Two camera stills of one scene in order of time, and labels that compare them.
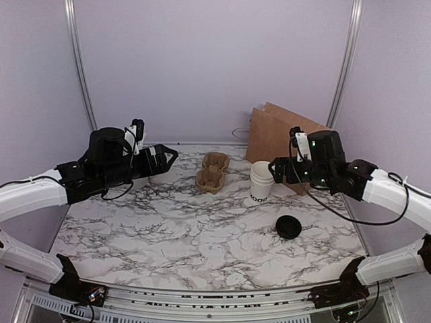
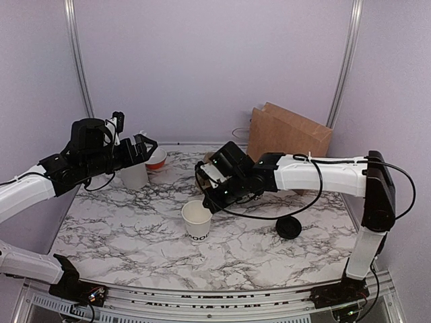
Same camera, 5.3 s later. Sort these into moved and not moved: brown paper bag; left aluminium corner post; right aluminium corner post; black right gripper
Moved: black right gripper
Not moved: brown paper bag; right aluminium corner post; left aluminium corner post
